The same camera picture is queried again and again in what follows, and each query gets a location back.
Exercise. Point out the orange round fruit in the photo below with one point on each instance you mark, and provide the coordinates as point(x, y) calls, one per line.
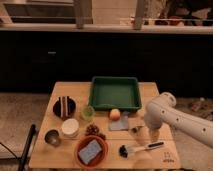
point(114, 114)

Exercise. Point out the green plastic tray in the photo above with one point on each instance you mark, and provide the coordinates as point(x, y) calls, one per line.
point(108, 92)

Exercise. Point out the green plastic cup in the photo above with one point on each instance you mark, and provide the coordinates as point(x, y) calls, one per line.
point(87, 113)

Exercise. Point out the grey folded cloth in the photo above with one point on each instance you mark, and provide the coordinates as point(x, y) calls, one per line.
point(119, 125)

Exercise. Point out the terracotta orange bowl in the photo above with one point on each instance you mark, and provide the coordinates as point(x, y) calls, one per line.
point(99, 159)

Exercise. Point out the blue sponge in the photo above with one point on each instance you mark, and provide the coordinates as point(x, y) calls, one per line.
point(90, 151)

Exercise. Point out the white round container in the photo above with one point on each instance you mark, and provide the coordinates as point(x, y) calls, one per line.
point(70, 127)

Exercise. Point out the silver metal fork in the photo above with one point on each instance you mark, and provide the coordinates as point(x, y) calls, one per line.
point(136, 129)

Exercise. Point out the black and white dish brush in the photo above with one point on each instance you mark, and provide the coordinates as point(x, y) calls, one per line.
point(127, 151)

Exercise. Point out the dark round bowl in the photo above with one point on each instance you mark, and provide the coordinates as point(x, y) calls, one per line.
point(57, 108)

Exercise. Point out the brown striped block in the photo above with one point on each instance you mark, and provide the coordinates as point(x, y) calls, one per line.
point(64, 102)

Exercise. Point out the small metal cup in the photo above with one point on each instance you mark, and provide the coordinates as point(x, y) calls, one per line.
point(52, 138)

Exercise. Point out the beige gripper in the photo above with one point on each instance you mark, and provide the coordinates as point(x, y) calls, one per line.
point(154, 135)

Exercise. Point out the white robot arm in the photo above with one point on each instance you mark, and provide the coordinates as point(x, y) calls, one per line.
point(161, 109)

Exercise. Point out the black chair frame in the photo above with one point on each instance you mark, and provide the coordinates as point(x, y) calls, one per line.
point(23, 159)

